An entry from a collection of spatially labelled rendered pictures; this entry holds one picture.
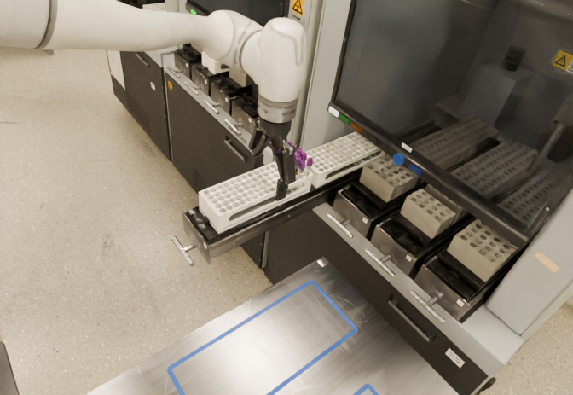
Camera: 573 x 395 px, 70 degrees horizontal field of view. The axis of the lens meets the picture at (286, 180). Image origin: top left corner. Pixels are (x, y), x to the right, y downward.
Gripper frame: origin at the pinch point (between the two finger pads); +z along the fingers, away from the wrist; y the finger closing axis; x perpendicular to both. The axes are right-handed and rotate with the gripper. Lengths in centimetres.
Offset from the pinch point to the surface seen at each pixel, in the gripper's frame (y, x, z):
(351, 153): 2.3, 28.8, 0.3
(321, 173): 5.0, 14.0, -0.1
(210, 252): 6.8, -21.6, 7.8
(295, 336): 36.3, -19.6, 4.5
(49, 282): -71, -56, 87
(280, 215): 6.9, -0.4, 6.9
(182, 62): -85, 18, 8
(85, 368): -26, -55, 87
